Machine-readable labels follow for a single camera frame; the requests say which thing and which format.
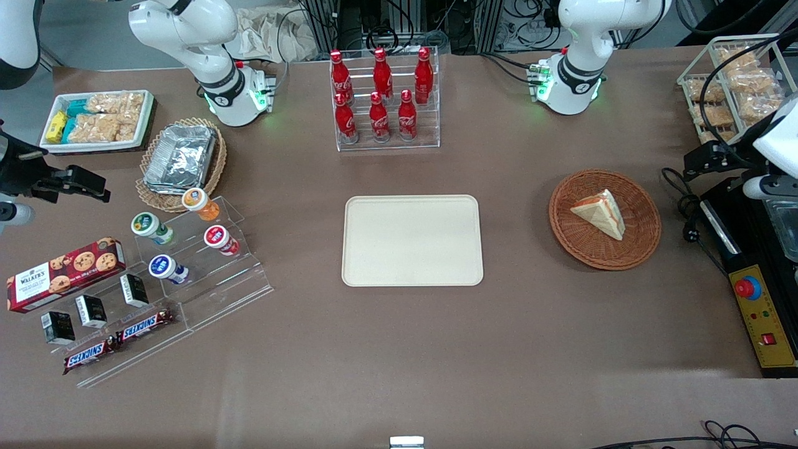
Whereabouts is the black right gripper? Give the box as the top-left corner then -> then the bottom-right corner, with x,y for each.
0,123 -> 111,203

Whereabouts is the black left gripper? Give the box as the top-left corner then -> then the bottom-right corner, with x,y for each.
683,138 -> 766,183

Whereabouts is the triangular sandwich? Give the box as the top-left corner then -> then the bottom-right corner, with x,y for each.
570,190 -> 626,241

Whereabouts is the light tan wicker basket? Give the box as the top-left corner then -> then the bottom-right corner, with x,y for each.
135,117 -> 228,214

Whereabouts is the white rectangular snack tray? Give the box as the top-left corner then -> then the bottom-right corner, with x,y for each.
39,89 -> 156,155

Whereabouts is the brown round wicker basket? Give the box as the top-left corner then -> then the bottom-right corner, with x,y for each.
549,169 -> 663,271

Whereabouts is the beige plastic serving tray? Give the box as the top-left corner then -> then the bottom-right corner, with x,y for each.
341,195 -> 484,287

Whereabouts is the clear fried snack packet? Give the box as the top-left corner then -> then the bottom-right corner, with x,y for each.
716,47 -> 762,70
691,103 -> 735,128
738,94 -> 787,124
726,67 -> 785,95
685,78 -> 727,104

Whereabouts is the clear rice cracker packet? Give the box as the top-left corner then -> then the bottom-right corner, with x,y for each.
74,113 -> 139,144
87,92 -> 145,116

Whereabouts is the green gum bottle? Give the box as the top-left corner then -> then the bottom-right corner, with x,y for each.
130,212 -> 175,246

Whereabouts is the red Walkers cookie box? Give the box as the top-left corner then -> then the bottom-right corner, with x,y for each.
6,237 -> 127,314

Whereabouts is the black countertop appliance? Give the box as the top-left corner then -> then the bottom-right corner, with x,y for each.
699,178 -> 798,275

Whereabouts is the clear glass container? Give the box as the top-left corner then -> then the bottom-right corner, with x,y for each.
766,200 -> 798,263

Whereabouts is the aluminium foil container stack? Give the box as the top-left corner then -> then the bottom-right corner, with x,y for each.
143,125 -> 218,194

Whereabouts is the blue gum bottle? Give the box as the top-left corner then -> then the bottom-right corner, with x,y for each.
148,254 -> 190,286

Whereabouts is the small black carton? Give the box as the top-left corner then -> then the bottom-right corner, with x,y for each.
41,311 -> 76,346
75,294 -> 108,329
120,273 -> 150,308

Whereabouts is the orange gum bottle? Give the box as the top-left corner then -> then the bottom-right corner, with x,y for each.
181,187 -> 221,223

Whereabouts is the red emergency stop button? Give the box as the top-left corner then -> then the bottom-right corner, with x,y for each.
734,274 -> 762,302

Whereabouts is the red gum bottle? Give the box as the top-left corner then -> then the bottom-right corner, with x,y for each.
203,225 -> 240,257

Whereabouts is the Snickers chocolate bar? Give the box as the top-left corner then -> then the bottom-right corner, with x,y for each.
62,337 -> 119,376
116,309 -> 174,345

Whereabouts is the black yellow control box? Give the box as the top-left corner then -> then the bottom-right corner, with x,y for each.
728,264 -> 798,379

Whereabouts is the clear acrylic stepped riser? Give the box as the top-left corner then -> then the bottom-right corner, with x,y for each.
22,274 -> 191,389
133,196 -> 275,332

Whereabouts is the crumpled beige cloth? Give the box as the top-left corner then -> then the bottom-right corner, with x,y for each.
228,5 -> 322,63

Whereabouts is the red Coca-Cola bottle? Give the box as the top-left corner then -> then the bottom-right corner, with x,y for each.
415,47 -> 434,105
369,92 -> 391,143
373,48 -> 393,100
329,50 -> 355,104
334,92 -> 360,144
398,89 -> 418,141

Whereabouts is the clear acrylic bottle rack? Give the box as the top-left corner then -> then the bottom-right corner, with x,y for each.
329,47 -> 441,152

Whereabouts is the black aluminium equipment rack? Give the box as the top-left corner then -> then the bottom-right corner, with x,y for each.
299,0 -> 506,57

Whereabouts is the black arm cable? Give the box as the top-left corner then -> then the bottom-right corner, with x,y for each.
698,28 -> 798,172

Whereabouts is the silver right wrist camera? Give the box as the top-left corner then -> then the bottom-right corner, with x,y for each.
0,201 -> 36,229

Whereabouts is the black power cable with plug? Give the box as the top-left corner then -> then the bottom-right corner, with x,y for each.
661,167 -> 730,276

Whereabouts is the white wire basket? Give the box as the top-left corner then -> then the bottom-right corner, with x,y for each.
676,34 -> 798,147

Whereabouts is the black loose cable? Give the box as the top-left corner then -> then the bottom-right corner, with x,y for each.
589,421 -> 798,449

